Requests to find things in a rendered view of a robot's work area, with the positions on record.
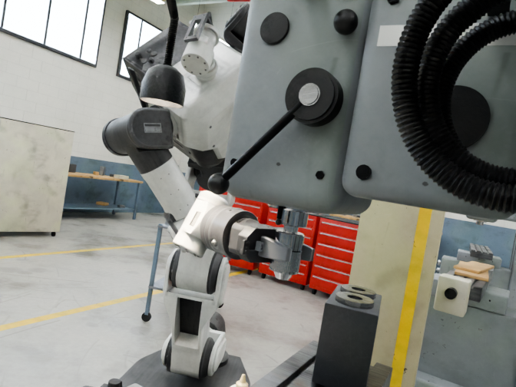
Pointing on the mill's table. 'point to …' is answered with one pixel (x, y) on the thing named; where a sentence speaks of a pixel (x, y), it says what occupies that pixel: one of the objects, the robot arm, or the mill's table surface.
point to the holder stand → (347, 337)
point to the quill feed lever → (324, 107)
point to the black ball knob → (345, 21)
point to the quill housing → (298, 164)
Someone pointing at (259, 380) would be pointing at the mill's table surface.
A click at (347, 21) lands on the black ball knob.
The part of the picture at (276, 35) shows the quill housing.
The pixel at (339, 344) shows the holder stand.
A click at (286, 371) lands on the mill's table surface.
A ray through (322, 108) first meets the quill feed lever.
